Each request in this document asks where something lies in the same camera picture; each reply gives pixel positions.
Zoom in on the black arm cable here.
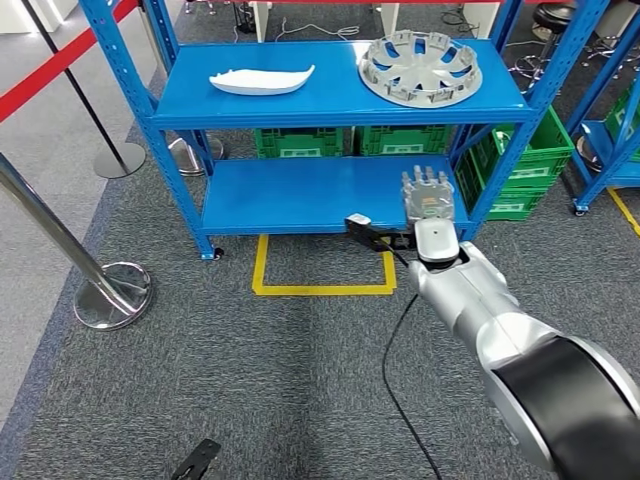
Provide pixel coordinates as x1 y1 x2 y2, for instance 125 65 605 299
381 245 444 480

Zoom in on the black stool chrome base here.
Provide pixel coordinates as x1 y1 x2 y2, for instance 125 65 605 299
512 3 576 82

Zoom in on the black office chair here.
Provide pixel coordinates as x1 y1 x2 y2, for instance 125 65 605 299
232 1 258 36

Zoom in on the chrome chair star base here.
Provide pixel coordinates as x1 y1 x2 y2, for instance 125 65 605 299
580 36 640 73

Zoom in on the white floor cable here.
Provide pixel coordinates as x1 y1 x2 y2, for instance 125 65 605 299
273 16 361 45

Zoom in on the round metal disc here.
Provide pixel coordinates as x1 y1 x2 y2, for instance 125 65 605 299
574 135 602 175

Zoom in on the blue metal shelf rack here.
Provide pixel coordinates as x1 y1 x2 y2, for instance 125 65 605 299
78 0 611 262
564 9 640 219

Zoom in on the yellow floor tape line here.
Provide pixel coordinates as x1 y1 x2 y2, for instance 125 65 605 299
605 187 640 240

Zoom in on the black camera bracket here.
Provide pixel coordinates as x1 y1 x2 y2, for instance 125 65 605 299
344 218 417 255
171 437 223 480

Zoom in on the black stanchion post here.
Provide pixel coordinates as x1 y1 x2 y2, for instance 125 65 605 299
19 0 147 181

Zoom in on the white plastic trim part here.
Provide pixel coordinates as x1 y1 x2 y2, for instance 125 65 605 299
208 64 316 97

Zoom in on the black left camera bracket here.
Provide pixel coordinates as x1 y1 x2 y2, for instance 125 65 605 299
171 437 223 480

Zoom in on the chrome stanchion post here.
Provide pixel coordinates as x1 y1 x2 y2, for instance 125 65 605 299
0 152 153 333
136 0 226 178

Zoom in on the silver wheel hubcap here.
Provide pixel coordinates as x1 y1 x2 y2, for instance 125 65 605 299
358 30 484 110

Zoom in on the white table leg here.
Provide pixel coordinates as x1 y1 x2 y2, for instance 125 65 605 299
250 1 272 44
379 3 401 40
460 3 502 42

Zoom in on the black right camera bracket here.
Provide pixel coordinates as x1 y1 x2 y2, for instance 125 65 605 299
344 218 417 255

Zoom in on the green plastic crate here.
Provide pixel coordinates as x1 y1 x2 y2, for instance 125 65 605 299
454 150 550 223
602 84 640 164
469 105 576 192
253 127 345 160
353 124 455 158

